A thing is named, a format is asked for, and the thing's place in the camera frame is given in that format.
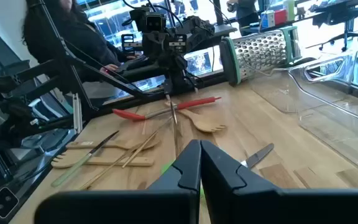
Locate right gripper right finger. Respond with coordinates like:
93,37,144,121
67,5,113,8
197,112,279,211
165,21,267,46
200,139,358,224

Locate white edge bar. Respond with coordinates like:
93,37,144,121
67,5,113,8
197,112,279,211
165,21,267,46
72,92,83,135

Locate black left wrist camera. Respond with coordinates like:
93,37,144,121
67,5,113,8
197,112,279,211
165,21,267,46
144,14,167,32

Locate person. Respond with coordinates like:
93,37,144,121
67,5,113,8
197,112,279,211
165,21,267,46
226,0,260,37
22,0,142,83

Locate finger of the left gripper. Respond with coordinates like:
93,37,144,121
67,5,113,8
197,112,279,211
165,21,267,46
121,34,143,57
168,33,188,54

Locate metal box grater teal ends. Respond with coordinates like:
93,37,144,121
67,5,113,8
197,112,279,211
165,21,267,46
219,26,301,87

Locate black square bracket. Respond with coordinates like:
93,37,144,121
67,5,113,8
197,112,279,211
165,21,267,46
0,185,20,219

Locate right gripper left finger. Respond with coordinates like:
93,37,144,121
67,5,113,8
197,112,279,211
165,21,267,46
34,139,202,224

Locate red box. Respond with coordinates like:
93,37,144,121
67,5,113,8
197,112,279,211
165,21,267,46
273,9,288,26

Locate all metal table knife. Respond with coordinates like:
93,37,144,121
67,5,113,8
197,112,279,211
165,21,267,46
165,93,179,126

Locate bright green handled knife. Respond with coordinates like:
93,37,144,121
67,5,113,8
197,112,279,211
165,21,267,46
161,142,275,175

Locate clear plastic bin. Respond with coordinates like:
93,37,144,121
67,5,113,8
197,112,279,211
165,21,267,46
286,46,358,181
249,67,310,114

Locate blue white box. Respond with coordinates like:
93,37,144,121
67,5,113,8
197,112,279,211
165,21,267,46
260,10,275,29

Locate wooden spork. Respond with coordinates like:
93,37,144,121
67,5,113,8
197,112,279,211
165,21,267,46
165,100,227,134

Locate person's hand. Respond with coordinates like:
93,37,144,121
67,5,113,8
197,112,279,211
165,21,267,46
99,63,119,75

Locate pale green handled knife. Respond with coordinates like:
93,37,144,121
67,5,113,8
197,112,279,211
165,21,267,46
50,129,120,189

